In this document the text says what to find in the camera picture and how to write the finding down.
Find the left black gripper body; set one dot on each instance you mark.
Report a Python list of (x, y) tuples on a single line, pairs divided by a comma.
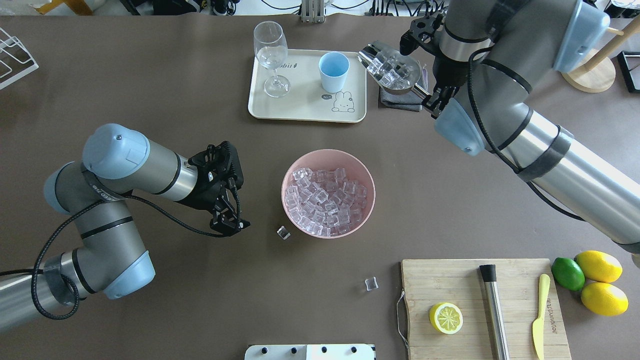
[(203, 196)]

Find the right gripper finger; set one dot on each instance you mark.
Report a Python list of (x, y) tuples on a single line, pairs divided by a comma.
[(436, 102)]

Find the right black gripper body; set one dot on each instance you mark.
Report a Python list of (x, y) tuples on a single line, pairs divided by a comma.
[(446, 76)]

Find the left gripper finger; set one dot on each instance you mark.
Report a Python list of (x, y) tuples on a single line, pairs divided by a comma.
[(226, 219)]

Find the ice cubes from scoop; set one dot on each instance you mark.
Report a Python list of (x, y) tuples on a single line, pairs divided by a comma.
[(394, 72)]

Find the steel ice scoop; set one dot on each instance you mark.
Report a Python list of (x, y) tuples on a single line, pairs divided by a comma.
[(368, 53)]

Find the pink bowl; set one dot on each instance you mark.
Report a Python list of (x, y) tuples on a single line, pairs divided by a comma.
[(330, 159)]

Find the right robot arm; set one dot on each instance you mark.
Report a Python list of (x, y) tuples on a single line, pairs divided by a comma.
[(498, 68)]

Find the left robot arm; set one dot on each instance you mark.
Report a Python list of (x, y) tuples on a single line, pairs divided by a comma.
[(98, 249)]

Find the spilled ice cube left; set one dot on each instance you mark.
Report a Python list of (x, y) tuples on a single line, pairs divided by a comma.
[(283, 233)]

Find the spilled ice cube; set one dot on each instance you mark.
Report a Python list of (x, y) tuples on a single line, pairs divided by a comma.
[(371, 283), (283, 233)]

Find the light blue cup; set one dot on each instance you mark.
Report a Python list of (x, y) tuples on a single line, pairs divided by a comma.
[(333, 67)]

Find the pile of clear ice cubes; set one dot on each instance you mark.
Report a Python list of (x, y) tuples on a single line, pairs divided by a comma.
[(325, 203)]

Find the spilled ice cube right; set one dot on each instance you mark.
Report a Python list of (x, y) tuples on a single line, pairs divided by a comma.
[(371, 283)]

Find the wooden cup stand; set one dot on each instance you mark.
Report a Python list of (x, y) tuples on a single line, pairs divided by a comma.
[(597, 72)]

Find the grey folded cloth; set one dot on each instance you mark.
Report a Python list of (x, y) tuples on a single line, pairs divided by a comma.
[(403, 99)]

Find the cream rabbit tray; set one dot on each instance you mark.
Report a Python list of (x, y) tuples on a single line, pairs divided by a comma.
[(307, 100)]

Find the clear wine glass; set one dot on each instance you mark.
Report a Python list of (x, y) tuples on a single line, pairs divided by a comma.
[(271, 52)]

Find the bamboo cutting board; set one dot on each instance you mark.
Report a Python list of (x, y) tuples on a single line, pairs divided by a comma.
[(427, 282)]

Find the black glass holder tray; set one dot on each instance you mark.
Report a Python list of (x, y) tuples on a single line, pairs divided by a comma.
[(629, 65)]

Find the steel muddler black tip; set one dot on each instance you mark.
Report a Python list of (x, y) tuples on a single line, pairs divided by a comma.
[(490, 280)]

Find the half lemon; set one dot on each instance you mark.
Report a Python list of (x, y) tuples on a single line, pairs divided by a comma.
[(446, 317)]

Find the green lime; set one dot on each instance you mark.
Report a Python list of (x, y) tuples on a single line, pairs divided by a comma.
[(568, 274)]

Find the upper yellow lemon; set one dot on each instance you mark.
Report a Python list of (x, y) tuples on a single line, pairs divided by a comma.
[(599, 266)]

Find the yellow lemon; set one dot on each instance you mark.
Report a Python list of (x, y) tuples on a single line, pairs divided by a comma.
[(599, 266), (604, 299)]

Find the yellow plastic knife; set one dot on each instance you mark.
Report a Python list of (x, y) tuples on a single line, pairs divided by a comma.
[(538, 325)]

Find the lower yellow lemon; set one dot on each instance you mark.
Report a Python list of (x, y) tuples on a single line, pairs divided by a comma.
[(604, 299)]

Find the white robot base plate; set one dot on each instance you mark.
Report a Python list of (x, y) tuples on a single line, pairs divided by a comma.
[(332, 351)]

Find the white wire rack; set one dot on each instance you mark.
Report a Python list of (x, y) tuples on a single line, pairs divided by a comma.
[(15, 60)]

